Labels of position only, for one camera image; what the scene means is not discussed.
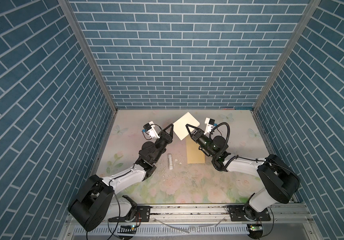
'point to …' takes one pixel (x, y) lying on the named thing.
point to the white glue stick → (170, 161)
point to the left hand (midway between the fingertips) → (175, 126)
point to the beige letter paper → (180, 128)
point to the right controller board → (256, 227)
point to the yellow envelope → (194, 155)
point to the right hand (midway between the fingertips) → (184, 125)
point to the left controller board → (131, 229)
